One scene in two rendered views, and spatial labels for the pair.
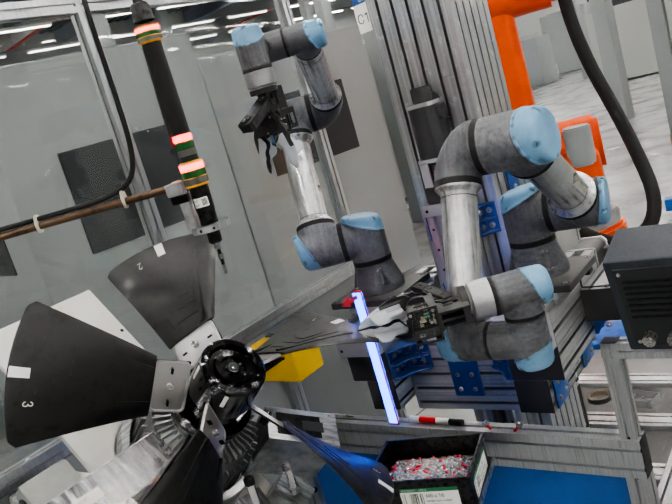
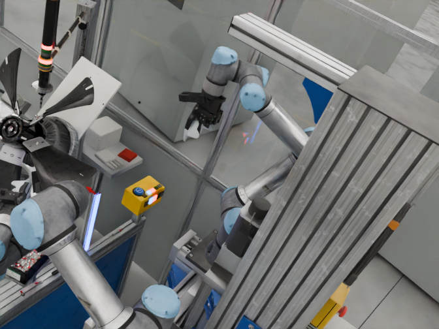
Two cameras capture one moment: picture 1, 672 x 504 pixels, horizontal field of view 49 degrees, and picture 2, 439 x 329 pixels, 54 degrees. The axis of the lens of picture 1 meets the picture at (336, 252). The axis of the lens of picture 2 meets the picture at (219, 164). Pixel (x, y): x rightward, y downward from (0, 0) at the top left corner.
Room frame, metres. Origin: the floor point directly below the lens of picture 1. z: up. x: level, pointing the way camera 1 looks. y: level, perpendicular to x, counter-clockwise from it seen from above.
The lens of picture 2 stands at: (1.57, -1.26, 2.34)
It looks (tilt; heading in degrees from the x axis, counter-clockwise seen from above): 35 degrees down; 71
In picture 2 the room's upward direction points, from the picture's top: 23 degrees clockwise
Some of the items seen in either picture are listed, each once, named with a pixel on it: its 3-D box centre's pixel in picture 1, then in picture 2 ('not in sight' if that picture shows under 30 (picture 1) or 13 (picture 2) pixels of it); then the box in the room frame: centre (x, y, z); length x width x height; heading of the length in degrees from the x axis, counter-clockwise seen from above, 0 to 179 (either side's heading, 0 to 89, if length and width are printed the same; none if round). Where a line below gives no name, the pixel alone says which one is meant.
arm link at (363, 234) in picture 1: (363, 235); (236, 228); (2.14, -0.09, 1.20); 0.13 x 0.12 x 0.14; 85
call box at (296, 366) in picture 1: (285, 359); (143, 196); (1.80, 0.20, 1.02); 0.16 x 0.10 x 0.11; 50
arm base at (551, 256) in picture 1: (535, 254); not in sight; (1.84, -0.49, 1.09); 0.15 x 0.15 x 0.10
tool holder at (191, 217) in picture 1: (198, 205); (44, 75); (1.33, 0.21, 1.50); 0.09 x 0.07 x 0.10; 85
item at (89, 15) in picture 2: not in sight; (86, 9); (1.38, 0.83, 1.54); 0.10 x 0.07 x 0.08; 85
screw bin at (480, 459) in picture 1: (428, 472); (25, 251); (1.37, -0.05, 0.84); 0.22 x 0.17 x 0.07; 66
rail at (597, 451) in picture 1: (439, 439); (66, 271); (1.55, -0.10, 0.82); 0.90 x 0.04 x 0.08; 50
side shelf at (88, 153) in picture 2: not in sight; (103, 150); (1.59, 0.70, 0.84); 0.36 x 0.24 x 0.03; 140
